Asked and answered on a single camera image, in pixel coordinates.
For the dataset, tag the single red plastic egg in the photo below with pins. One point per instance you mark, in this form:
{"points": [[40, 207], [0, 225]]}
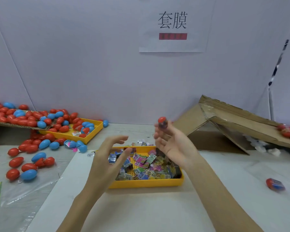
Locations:
{"points": [[162, 123]]}

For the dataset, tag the white paper sign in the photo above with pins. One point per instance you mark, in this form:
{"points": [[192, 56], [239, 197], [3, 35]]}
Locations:
{"points": [[176, 31]]}

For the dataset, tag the person's right hand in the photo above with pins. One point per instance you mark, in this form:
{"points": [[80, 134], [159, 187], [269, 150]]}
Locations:
{"points": [[176, 145]]}

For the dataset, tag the yellow tray under eggs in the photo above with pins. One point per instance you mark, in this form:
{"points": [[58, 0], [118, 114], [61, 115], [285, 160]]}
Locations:
{"points": [[92, 132]]}

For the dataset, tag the pile of plastic eggs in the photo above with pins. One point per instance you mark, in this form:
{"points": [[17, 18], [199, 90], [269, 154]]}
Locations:
{"points": [[38, 120]]}

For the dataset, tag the brown cardboard sheet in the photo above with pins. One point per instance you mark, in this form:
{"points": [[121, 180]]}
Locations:
{"points": [[9, 124]]}

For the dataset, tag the white crumpled plastic scraps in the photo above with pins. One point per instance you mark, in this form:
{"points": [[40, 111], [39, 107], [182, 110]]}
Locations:
{"points": [[261, 145]]}

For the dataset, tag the person's right forearm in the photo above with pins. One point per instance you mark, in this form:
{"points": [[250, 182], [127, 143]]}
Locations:
{"points": [[227, 195]]}

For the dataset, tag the person's left hand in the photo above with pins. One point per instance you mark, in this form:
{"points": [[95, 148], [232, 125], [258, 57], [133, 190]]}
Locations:
{"points": [[104, 169]]}

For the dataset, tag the yellow plastic tray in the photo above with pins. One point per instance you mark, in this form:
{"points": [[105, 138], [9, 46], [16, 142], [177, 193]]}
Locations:
{"points": [[145, 182]]}

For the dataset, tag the clear bag with coloured label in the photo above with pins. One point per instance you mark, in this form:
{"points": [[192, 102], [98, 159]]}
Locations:
{"points": [[19, 190]]}

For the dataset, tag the clear plastic sheet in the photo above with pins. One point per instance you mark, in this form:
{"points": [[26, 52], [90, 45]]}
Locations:
{"points": [[273, 174]]}

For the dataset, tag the torn flattened cardboard box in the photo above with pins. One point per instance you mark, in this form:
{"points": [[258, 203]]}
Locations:
{"points": [[232, 116]]}

